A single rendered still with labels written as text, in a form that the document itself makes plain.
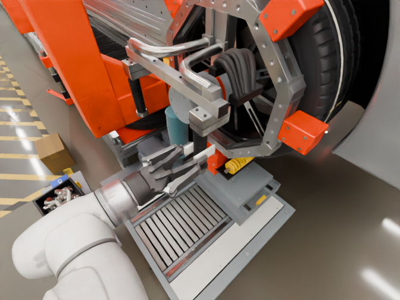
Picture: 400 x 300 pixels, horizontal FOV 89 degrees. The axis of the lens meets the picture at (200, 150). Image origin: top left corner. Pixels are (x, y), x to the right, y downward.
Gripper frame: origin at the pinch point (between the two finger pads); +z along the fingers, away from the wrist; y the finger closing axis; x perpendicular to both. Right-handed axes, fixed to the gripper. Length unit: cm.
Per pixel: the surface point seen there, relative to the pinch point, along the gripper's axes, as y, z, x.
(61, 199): -31, -38, -25
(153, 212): -32, -9, -77
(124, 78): -61, 6, -7
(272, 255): 29, 29, -83
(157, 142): -49, 10, -42
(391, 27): 17.8, 35.8, 26.4
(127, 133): -84, 5, -56
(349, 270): 60, 53, -83
